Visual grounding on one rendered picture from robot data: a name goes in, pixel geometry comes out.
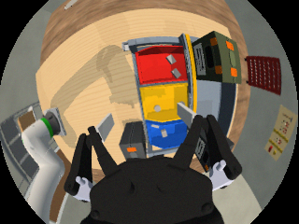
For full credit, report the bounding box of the dark grey metal shelf rack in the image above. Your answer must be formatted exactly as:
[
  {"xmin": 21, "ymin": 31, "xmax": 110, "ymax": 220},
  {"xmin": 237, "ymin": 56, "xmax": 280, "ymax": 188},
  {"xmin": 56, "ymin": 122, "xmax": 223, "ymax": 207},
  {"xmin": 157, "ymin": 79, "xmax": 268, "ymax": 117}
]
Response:
[{"xmin": 121, "ymin": 33, "xmax": 236, "ymax": 157}]

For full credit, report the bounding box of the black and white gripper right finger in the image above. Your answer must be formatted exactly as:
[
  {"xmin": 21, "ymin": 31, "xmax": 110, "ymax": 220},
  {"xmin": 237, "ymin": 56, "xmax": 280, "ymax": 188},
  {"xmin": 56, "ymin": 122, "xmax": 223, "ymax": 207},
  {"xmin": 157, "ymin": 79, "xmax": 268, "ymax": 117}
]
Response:
[{"xmin": 157, "ymin": 103, "xmax": 242, "ymax": 194}]

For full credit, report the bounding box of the blue open bin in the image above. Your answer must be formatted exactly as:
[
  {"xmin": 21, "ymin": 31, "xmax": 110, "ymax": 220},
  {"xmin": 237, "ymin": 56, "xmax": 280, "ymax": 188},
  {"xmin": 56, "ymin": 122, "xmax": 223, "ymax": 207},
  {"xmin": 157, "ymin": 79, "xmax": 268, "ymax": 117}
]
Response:
[{"xmin": 146, "ymin": 119, "xmax": 188, "ymax": 149}]

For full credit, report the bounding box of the yellow flat bar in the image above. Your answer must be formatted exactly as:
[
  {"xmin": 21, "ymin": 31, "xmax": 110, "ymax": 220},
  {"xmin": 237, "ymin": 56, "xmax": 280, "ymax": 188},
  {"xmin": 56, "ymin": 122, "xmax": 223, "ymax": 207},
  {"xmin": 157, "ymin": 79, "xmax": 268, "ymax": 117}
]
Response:
[{"xmin": 185, "ymin": 34, "xmax": 197, "ymax": 113}]

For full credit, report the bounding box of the yellow bin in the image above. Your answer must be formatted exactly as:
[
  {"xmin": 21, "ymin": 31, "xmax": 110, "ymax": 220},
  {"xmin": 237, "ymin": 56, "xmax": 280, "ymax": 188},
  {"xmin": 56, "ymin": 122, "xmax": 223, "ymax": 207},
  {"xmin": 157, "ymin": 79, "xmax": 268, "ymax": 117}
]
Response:
[{"xmin": 140, "ymin": 83, "xmax": 189, "ymax": 122}]

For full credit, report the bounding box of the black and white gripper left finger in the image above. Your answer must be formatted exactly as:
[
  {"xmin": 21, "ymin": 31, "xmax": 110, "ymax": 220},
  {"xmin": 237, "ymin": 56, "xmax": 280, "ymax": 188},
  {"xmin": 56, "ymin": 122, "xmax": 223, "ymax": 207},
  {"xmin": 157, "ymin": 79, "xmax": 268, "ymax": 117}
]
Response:
[{"xmin": 64, "ymin": 113, "xmax": 135, "ymax": 203}]

